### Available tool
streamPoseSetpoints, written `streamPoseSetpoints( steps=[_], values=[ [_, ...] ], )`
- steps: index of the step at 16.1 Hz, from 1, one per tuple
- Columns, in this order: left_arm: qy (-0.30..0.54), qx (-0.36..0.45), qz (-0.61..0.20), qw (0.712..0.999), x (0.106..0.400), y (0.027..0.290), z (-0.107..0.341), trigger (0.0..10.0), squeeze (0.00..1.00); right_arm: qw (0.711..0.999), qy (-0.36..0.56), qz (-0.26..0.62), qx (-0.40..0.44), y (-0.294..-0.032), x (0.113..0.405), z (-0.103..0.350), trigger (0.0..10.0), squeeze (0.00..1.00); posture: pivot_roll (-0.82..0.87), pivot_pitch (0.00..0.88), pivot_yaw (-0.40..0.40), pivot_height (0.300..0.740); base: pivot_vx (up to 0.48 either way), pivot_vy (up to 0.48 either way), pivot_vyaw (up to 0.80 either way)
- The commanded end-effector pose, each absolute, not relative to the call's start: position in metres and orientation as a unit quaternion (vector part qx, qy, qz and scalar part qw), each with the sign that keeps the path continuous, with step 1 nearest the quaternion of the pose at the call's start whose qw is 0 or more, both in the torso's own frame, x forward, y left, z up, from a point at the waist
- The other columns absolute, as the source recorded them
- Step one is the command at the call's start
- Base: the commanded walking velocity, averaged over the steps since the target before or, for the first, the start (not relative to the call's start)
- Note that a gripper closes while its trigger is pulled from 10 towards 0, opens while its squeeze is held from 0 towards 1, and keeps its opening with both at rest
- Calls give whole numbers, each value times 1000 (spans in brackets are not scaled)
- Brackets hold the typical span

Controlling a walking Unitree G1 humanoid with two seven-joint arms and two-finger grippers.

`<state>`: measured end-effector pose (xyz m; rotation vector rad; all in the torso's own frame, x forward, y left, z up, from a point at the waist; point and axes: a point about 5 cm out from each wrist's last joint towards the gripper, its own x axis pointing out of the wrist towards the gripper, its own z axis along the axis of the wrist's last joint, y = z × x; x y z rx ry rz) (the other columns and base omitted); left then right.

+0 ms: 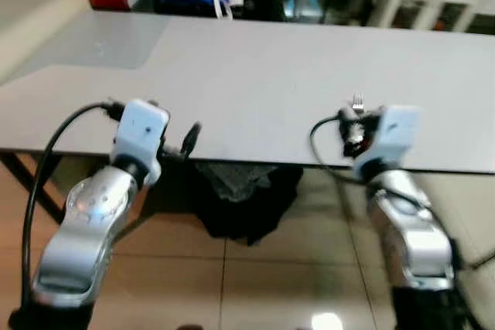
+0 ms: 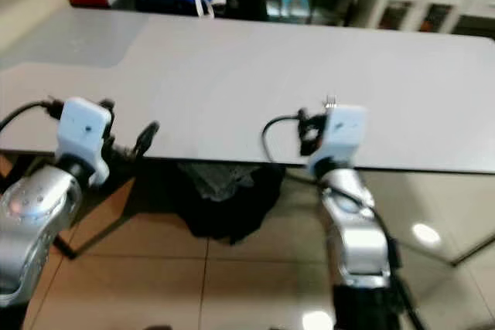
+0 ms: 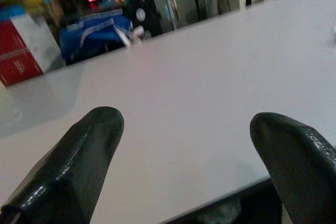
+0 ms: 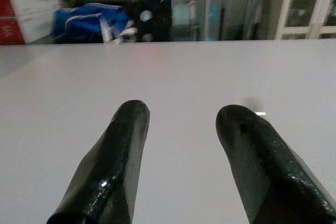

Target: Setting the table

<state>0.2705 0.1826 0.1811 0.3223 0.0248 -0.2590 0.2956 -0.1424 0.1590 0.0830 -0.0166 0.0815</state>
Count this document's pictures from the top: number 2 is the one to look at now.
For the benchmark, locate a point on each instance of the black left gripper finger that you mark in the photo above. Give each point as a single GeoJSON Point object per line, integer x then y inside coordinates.
{"type": "Point", "coordinates": [147, 138]}

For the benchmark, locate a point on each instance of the silver metal fork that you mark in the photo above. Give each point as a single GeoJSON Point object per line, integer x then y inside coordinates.
{"type": "Point", "coordinates": [330, 101]}

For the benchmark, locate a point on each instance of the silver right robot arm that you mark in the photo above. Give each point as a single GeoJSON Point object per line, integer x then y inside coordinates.
{"type": "Point", "coordinates": [356, 229]}

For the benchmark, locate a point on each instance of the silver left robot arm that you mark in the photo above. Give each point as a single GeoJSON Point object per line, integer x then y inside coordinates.
{"type": "Point", "coordinates": [31, 214]}

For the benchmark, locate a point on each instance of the black bag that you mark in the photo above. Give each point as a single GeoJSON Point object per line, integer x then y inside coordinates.
{"type": "Point", "coordinates": [228, 202]}

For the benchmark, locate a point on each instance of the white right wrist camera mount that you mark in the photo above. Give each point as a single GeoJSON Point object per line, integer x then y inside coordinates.
{"type": "Point", "coordinates": [344, 133]}

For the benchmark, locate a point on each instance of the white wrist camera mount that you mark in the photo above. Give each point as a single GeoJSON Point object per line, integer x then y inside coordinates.
{"type": "Point", "coordinates": [85, 129]}
{"type": "Point", "coordinates": [344, 133]}

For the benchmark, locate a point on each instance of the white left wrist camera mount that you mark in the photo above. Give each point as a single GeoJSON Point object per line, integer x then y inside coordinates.
{"type": "Point", "coordinates": [85, 129]}

